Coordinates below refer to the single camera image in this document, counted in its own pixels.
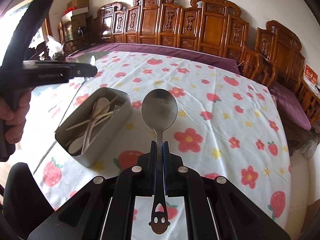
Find metal spoon with face handle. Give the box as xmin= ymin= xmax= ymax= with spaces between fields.
xmin=142 ymin=89 xmax=177 ymax=235

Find metal fork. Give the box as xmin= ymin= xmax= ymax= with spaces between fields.
xmin=91 ymin=105 xmax=120 ymax=128

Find light wooden chopstick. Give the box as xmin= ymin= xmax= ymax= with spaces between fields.
xmin=65 ymin=96 xmax=118 ymax=131

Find white plastic soup spoon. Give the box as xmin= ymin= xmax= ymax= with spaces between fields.
xmin=81 ymin=97 xmax=110 ymax=153

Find cream plastic spoon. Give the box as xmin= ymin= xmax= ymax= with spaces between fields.
xmin=68 ymin=120 xmax=108 ymax=156

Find person's left hand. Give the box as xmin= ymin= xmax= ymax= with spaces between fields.
xmin=1 ymin=88 xmax=33 ymax=144

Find clear plastic bag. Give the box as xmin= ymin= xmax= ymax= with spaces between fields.
xmin=47 ymin=35 xmax=64 ymax=61

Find floral strawberry tablecloth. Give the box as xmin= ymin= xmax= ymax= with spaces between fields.
xmin=29 ymin=51 xmax=291 ymax=239

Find metal rectangular tray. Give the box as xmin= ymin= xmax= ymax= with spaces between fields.
xmin=55 ymin=87 xmax=132 ymax=167

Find stacked cardboard boxes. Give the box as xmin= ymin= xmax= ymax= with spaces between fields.
xmin=60 ymin=0 xmax=89 ymax=41

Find purple sofa cushion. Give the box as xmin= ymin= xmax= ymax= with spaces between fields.
xmin=66 ymin=43 xmax=240 ymax=75

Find purple armchair cushion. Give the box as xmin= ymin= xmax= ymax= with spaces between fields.
xmin=269 ymin=82 xmax=311 ymax=131

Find long carved wooden sofa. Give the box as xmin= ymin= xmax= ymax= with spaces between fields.
xmin=96 ymin=0 xmax=279 ymax=88

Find carved wooden armchair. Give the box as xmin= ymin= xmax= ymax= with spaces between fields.
xmin=254 ymin=20 xmax=319 ymax=124

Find red card stand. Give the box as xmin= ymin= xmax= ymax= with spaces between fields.
xmin=303 ymin=63 xmax=318 ymax=88

